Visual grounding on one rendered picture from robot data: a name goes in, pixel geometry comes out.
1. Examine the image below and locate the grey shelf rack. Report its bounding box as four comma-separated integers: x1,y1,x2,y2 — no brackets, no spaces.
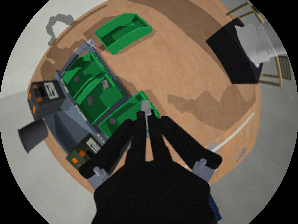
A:
43,39,131,155

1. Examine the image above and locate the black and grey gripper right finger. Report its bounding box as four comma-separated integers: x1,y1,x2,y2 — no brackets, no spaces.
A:
146,100,222,195

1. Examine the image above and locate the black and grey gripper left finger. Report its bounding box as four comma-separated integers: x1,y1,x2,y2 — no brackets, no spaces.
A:
78,100,148,198

